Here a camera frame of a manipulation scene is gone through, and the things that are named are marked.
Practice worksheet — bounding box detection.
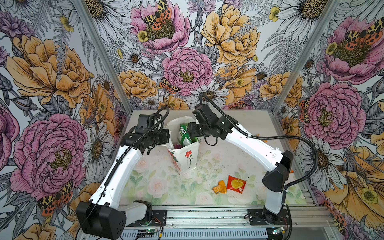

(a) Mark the Fox's spring tea candy bag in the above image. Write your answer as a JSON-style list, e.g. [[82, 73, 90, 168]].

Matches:
[[178, 123, 198, 147]]

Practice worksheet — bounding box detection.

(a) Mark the white paper bag red flower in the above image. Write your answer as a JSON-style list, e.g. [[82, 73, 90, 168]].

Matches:
[[165, 116, 200, 175]]

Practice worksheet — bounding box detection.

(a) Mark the small orange snack packet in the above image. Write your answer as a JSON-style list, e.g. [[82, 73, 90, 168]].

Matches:
[[213, 180, 227, 195]]

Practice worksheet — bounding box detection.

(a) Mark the red yellow snack packet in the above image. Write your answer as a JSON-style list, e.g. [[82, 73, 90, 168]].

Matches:
[[227, 176, 247, 194]]

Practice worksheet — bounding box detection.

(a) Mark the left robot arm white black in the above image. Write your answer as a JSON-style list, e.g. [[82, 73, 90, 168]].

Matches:
[[76, 129, 170, 240]]

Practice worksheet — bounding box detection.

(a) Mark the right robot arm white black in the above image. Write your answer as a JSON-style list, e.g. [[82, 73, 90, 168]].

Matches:
[[188, 111, 293, 215]]

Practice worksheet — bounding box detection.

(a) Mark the small green circuit board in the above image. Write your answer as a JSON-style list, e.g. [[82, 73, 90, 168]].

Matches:
[[272, 227, 286, 235]]

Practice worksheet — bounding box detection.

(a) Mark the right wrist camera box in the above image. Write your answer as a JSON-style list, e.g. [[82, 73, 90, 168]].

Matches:
[[193, 105, 217, 124]]

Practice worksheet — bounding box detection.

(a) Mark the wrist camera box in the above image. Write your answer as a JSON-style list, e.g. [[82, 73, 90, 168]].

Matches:
[[193, 105, 217, 124], [135, 114, 155, 134]]

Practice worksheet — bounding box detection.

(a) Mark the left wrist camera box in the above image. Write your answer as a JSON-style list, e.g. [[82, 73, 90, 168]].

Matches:
[[135, 114, 155, 134]]

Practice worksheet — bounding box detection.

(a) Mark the right black corrugated cable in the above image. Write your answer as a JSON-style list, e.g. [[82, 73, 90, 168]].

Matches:
[[199, 93, 319, 190]]

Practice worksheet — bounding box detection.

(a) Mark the black corrugated cable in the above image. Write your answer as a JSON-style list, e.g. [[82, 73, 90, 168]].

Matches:
[[199, 93, 319, 190], [74, 106, 171, 240]]

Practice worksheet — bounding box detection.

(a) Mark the left black corrugated cable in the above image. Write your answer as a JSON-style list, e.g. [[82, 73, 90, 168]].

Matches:
[[74, 106, 171, 240]]

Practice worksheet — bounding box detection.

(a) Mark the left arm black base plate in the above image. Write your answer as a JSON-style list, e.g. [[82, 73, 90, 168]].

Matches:
[[128, 210, 168, 227]]

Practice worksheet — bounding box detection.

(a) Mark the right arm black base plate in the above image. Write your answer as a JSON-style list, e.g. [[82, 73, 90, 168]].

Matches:
[[245, 208, 292, 226]]

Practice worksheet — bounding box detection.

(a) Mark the white slotted cable duct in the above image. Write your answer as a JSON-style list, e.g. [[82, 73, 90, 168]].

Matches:
[[119, 228, 268, 240]]

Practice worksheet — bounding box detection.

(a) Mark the aluminium front rail frame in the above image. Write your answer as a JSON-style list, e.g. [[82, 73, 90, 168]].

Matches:
[[153, 205, 336, 229]]

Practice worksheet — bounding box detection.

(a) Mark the left aluminium corner post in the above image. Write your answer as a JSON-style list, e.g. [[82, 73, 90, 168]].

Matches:
[[74, 1, 133, 116]]

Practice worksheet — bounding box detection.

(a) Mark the aluminium corner post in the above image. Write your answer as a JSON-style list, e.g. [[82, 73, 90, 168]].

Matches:
[[74, 1, 133, 116], [272, 0, 341, 115]]

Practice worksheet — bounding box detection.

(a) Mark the right aluminium corner post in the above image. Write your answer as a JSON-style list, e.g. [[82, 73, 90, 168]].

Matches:
[[272, 0, 341, 115]]

